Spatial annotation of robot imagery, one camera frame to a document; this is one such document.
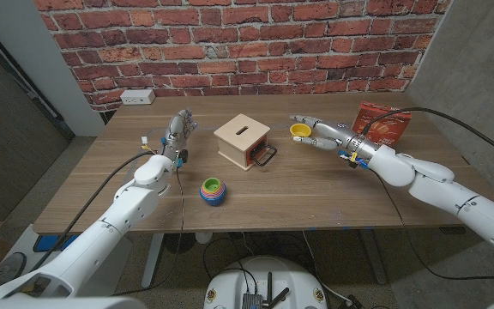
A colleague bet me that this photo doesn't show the printed brick wall backdrop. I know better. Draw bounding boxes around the printed brick wall backdrop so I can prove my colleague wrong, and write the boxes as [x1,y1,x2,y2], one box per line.
[33,0,454,113]

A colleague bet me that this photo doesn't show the rainbow stacking cups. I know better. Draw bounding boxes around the rainbow stacking cups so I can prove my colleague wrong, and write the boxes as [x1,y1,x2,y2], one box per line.
[199,177,227,207]

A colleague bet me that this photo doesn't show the white power outlet strip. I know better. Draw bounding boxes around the white power outlet strip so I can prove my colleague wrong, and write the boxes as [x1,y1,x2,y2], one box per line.
[119,88,156,106]

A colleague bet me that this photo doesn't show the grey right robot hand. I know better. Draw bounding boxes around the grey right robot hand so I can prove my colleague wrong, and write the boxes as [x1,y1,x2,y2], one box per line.
[289,113,381,167]

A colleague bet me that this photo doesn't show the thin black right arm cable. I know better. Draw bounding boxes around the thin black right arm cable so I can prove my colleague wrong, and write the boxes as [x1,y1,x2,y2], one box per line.
[370,169,494,284]

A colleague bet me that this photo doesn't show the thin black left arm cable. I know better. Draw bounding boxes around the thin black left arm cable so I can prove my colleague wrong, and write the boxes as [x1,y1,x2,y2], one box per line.
[113,167,186,297]

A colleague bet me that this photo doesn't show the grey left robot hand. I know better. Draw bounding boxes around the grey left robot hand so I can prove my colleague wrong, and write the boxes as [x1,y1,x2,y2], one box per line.
[160,108,198,168]

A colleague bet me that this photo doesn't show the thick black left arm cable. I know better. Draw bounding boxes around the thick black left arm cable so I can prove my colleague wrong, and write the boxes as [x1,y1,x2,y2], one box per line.
[27,149,158,272]

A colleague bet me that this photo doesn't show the grey table leg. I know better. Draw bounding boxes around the grey table leg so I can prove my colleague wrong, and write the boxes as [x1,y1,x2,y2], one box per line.
[360,229,389,286]

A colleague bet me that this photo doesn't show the wooden box with slot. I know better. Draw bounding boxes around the wooden box with slot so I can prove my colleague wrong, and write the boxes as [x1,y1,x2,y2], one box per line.
[213,113,271,172]

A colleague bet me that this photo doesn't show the grey shoe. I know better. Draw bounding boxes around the grey shoe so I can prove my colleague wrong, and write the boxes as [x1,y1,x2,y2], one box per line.
[0,251,27,283]

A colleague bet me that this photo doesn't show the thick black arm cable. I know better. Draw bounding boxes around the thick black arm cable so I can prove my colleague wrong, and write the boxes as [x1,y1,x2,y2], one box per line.
[27,149,158,272]
[360,106,494,165]

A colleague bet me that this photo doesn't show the white robot head rim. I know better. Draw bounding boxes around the white robot head rim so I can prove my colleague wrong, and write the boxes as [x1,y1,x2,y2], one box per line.
[0,294,148,309]

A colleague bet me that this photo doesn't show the yellow plastic cup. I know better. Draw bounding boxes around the yellow plastic cup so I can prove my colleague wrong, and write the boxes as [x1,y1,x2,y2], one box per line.
[289,123,313,139]

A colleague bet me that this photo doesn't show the red snack package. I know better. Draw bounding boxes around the red snack package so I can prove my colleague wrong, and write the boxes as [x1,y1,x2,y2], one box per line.
[352,100,413,148]

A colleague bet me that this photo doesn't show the white table leg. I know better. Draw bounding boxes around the white table leg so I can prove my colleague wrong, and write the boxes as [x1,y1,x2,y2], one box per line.
[141,233,166,289]

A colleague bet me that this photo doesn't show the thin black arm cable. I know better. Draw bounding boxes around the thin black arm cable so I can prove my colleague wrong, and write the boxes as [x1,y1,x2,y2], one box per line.
[370,169,494,284]
[113,167,186,297]

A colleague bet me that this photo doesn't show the wooden drawer with red front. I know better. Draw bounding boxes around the wooden drawer with red front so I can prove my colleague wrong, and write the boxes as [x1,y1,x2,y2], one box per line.
[245,135,279,168]

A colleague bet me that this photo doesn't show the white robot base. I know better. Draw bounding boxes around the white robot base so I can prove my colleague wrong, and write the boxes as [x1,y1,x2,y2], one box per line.
[203,256,328,309]

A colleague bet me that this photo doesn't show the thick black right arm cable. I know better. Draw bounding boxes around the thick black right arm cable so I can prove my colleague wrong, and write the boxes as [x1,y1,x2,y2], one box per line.
[360,106,494,165]

